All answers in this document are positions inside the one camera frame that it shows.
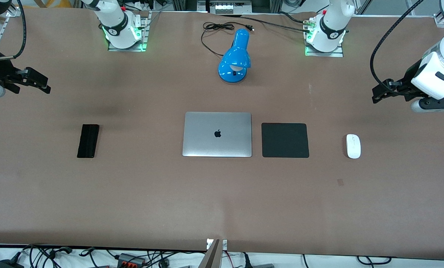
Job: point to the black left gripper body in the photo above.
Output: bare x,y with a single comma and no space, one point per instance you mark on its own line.
409,82

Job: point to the white computer mouse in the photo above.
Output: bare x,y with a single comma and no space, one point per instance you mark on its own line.
353,146

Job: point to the black smartphone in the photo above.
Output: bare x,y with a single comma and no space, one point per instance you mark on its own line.
88,141

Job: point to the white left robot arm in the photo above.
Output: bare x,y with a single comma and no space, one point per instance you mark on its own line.
331,26

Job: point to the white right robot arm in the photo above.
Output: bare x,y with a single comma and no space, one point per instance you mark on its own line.
114,22

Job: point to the black mouse pad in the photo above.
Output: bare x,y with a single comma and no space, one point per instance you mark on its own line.
285,140

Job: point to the blue desk lamp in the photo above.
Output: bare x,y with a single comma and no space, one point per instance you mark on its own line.
235,59

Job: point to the silver closed laptop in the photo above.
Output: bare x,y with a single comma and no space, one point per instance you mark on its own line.
217,134

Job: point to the black power adapter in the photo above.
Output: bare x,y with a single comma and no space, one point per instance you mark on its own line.
8,264

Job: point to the grey connector box orange levers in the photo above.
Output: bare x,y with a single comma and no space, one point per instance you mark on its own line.
131,259

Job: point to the aluminium side rail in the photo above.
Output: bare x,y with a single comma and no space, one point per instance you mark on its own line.
0,33

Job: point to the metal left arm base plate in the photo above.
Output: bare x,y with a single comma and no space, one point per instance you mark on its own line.
337,52

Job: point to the aluminium corner bracket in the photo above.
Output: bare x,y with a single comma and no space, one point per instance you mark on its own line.
440,20

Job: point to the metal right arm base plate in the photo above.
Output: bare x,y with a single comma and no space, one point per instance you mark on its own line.
143,33

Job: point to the aluminium camera post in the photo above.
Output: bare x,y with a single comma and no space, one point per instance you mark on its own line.
211,257

